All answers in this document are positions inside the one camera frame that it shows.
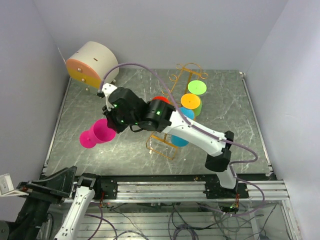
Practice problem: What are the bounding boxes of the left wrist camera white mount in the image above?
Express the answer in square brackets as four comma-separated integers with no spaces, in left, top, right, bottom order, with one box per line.
[0,173,24,197]

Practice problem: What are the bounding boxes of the orange plastic wine glass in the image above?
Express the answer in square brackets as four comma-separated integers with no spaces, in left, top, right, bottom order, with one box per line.
[180,93,201,110]

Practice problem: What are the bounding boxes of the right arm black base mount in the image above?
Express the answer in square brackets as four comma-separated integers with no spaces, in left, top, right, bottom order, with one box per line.
[204,175,249,199]

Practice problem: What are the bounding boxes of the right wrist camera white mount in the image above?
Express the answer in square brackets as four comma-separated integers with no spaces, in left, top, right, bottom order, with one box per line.
[97,83,118,112]

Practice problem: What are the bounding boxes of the red plastic wine glass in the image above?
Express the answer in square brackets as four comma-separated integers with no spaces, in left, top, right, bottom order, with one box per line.
[152,96,171,104]

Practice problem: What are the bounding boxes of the round cream mini drawer cabinet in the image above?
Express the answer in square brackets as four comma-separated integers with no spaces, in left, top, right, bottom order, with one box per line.
[65,41,119,94]

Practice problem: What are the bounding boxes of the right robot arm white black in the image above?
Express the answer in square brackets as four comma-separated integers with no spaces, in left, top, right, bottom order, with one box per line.
[102,83,238,198]

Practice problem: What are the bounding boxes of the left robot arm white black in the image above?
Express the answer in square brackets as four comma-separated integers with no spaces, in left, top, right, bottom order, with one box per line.
[0,166,102,240]

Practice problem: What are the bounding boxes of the loose cables under frame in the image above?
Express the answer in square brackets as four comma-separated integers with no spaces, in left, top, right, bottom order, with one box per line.
[82,199,288,240]

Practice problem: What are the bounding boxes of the pink plastic wine glass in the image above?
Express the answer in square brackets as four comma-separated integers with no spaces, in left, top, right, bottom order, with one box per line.
[79,118,116,149]

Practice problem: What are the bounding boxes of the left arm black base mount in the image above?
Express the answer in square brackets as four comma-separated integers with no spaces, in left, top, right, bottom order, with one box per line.
[93,176,118,200]

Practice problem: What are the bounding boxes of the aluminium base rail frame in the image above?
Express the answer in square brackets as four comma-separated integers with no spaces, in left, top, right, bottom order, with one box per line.
[37,172,301,240]

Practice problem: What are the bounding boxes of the blue plastic wine glass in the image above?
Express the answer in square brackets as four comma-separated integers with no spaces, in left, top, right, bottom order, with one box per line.
[170,107,195,147]

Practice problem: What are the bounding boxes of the green plastic wine glass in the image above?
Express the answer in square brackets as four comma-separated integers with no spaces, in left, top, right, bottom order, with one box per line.
[188,80,207,117]

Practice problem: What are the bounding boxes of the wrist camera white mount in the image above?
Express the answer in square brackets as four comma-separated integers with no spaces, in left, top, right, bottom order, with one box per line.
[0,173,24,197]
[97,83,118,112]

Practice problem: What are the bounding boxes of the gold wire wine glass rack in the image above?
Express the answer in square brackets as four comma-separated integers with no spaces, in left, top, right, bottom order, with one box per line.
[146,62,208,160]

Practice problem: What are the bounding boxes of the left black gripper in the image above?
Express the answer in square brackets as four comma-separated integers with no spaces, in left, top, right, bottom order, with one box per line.
[14,164,77,240]

